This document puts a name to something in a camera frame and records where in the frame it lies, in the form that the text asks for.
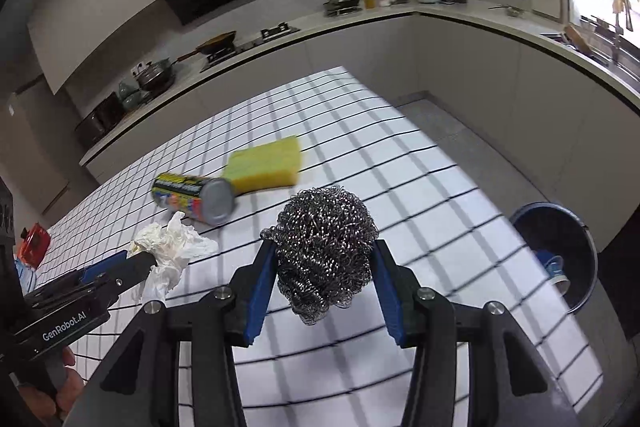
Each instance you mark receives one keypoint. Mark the black wok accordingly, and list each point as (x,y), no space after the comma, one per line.
(215,43)

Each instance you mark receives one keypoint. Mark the person's left hand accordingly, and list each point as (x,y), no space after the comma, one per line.
(72,392)

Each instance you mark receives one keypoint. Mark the black gas stove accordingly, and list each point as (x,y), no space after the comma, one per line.
(265,37)

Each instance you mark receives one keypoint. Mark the grey upper cabinet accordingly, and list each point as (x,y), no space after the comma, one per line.
(90,22)

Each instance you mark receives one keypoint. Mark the grey kitchen counter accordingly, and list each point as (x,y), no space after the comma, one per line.
(475,57)

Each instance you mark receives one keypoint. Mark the black microwave oven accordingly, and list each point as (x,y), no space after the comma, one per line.
(100,119)

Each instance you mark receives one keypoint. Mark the white wall socket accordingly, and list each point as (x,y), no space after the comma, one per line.
(140,68)

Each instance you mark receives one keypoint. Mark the white tissue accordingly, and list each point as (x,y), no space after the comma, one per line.
(175,247)

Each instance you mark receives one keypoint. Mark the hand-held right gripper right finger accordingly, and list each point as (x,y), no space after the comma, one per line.
(387,297)

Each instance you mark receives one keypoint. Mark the beige refrigerator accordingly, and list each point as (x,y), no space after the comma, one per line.
(30,147)

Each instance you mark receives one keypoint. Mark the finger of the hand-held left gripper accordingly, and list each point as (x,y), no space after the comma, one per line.
(105,267)
(132,272)

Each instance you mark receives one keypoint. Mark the black trash bin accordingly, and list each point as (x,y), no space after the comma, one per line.
(550,227)

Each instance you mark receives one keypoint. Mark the white checked tablecloth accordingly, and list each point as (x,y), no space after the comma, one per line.
(350,132)

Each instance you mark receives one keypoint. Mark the black yellow printed can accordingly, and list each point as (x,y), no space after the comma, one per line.
(185,194)

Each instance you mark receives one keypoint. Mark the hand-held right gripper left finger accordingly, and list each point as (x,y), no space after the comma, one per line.
(260,297)

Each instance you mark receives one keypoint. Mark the large yellow sponge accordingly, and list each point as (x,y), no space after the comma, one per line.
(265,164)

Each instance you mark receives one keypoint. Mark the dark lidded cooking pot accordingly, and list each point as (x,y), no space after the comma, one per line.
(155,77)

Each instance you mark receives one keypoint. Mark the steel wool scrubber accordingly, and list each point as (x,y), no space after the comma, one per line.
(325,247)

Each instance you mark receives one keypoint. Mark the yellow hanging cloth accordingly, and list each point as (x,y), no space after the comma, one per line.
(622,9)

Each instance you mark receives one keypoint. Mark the blue patterned paper cup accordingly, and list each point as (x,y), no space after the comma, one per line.
(555,269)

